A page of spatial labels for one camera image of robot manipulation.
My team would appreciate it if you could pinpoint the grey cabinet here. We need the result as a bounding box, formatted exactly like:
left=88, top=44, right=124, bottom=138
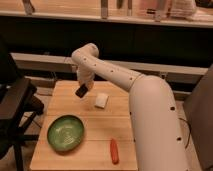
left=183, top=64, right=213, bottom=171

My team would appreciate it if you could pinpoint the black eraser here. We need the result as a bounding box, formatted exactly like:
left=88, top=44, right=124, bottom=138
left=75, top=84, right=88, bottom=98

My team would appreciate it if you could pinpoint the white sponge block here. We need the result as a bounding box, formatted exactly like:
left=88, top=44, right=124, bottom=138
left=95, top=93, right=109, bottom=109

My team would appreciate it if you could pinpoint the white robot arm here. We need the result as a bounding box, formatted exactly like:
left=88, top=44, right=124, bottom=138
left=71, top=43, right=189, bottom=171

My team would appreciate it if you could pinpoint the black chair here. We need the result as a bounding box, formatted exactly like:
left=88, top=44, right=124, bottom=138
left=0, top=37, right=44, bottom=171

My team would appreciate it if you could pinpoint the green ceramic plate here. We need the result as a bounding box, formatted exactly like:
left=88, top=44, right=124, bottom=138
left=47, top=115, right=85, bottom=152

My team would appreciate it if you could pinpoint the black cable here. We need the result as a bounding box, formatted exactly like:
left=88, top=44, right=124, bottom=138
left=179, top=117, right=191, bottom=149

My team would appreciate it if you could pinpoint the orange carrot toy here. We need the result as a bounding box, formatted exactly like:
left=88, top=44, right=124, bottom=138
left=110, top=139, right=119, bottom=164

